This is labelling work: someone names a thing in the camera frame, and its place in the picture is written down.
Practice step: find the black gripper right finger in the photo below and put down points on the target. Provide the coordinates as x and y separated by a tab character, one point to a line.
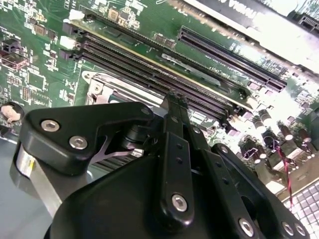
224	174

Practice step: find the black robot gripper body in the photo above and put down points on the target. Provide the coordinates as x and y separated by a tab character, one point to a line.
112	211

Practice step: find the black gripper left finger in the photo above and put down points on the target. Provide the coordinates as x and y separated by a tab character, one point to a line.
62	119

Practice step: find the metal socket cover frame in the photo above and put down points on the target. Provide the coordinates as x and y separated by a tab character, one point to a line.
124	90

